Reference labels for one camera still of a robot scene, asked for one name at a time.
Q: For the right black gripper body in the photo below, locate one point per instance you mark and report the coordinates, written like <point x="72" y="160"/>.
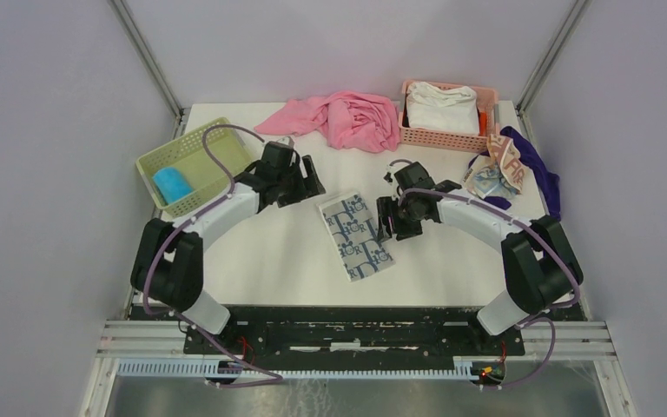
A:
<point x="406" y="211"/>

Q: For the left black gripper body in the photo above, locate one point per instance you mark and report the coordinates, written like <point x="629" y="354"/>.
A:
<point x="293" y="185"/>

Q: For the blue white patterned cloth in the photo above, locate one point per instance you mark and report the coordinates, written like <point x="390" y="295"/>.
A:
<point x="353" y="229"/>

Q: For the green plastic basket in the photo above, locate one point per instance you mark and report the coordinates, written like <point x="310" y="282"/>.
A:
<point x="187" y="154"/>

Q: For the blue towel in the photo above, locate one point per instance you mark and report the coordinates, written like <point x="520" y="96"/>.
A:
<point x="171" y="184"/>

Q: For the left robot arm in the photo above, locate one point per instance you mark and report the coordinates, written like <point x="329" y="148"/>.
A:
<point x="168" y="265"/>

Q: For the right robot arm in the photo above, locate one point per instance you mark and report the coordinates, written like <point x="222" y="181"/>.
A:
<point x="541" y="270"/>

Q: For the pink towel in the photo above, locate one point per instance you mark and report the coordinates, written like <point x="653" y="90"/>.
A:
<point x="347" y="120"/>

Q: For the beige rabbit print towel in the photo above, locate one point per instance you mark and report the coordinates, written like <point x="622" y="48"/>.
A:
<point x="500" y="174"/>

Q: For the white folded towel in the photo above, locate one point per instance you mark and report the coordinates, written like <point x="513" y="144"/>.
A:
<point x="451" y="110"/>

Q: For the orange item in basket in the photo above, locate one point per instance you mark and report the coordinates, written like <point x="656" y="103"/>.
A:
<point x="482" y="123"/>

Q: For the pink plastic basket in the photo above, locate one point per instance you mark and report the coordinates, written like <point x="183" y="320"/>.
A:
<point x="487" y="101"/>

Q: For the purple cloth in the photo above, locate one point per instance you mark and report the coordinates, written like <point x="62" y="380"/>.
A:
<point x="546" y="181"/>

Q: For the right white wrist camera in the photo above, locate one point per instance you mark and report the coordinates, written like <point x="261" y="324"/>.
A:
<point x="390" y="178"/>

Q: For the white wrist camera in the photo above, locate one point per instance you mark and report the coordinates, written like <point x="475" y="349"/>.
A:
<point x="287" y="141"/>
<point x="390" y="178"/>

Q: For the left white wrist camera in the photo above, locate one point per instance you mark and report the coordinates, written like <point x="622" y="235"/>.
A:
<point x="287" y="141"/>

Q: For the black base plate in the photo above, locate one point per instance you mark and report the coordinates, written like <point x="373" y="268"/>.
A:
<point x="331" y="339"/>

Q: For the white cable duct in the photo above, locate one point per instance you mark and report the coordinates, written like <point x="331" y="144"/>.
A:
<point x="218" y="369"/>

